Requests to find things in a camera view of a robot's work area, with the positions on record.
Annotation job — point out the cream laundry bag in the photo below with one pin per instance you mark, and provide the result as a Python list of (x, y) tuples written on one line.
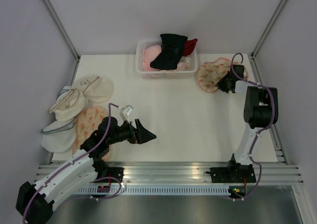
[(73, 99)]

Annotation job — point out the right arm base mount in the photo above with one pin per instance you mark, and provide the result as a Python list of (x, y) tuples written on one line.
[(237, 174)]

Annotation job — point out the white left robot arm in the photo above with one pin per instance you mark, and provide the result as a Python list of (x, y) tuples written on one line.
[(37, 202)]

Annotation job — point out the pink bra in basket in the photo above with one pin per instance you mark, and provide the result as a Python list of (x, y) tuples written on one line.
[(149, 55)]

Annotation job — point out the aluminium front rail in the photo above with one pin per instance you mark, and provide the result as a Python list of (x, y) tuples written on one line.
[(195, 173)]

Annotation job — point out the red garment in basket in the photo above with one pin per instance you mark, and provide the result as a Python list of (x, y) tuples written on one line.
[(189, 47)]

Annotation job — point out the left frame post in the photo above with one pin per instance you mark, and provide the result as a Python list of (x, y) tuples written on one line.
[(60, 27)]

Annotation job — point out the white laundry bag blue trim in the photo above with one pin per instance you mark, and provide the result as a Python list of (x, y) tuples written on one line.
[(59, 136)]

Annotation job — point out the white plastic basket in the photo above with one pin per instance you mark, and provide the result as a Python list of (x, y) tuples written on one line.
[(138, 62)]

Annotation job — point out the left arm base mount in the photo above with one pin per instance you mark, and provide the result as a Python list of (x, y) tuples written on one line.
[(114, 172)]

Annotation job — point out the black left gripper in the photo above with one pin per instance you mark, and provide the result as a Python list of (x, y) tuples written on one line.
[(140, 135)]

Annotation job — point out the black bra in basket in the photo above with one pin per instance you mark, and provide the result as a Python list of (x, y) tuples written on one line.
[(173, 47)]

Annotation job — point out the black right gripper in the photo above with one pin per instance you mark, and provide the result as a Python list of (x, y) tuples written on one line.
[(221, 86)]

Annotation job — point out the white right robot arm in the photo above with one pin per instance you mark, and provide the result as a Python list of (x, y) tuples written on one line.
[(260, 113)]

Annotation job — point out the right frame post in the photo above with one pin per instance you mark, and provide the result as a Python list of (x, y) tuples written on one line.
[(273, 19)]

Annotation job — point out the frame post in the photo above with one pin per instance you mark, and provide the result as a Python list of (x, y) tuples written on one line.
[(273, 19), (60, 27)]

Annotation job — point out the white slotted cable duct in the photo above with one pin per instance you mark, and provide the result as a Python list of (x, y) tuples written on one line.
[(155, 190)]

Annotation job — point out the floral mesh laundry bag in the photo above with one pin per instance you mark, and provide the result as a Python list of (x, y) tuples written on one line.
[(210, 73)]

